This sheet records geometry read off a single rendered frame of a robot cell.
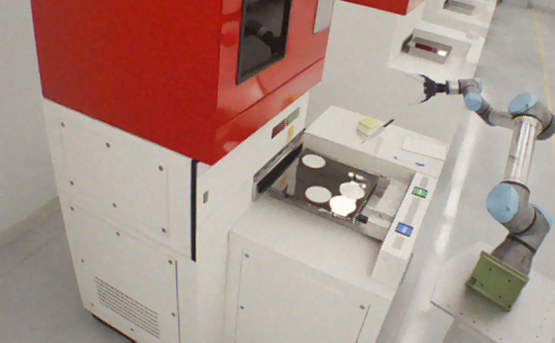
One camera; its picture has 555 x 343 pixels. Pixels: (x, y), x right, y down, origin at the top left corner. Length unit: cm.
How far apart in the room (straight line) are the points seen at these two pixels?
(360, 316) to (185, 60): 104
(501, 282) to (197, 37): 124
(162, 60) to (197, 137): 23
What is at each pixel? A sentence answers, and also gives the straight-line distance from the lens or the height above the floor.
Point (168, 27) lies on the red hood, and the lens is 122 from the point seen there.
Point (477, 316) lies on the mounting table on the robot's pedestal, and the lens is 166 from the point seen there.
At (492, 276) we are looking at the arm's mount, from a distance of 168.
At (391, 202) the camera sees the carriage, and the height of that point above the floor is 88.
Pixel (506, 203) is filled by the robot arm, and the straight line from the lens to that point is 157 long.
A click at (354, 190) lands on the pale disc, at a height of 90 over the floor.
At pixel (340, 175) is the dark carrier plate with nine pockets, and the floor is 90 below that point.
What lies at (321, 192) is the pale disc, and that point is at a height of 90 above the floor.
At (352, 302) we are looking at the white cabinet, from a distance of 164.
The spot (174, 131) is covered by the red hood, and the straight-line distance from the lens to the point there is 132.
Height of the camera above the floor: 195
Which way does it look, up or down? 32 degrees down
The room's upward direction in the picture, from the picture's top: 7 degrees clockwise
